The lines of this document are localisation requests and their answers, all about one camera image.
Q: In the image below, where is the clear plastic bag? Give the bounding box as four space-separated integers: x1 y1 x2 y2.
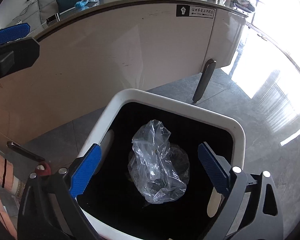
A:
128 120 190 204

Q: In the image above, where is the white trash bin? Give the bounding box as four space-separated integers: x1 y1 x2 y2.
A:
76 89 245 239

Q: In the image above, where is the beige coffee table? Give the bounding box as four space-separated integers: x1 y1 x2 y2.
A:
0 0 246 151

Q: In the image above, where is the blue and clear wrapper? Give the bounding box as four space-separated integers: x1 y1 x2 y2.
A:
75 0 100 8

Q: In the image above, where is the dark metal table leg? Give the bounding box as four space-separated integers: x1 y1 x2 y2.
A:
192 59 217 102

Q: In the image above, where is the black table label sticker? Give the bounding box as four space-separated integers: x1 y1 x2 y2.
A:
176 4 216 19

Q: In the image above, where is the black swivel stool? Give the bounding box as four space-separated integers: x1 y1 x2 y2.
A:
234 0 255 13

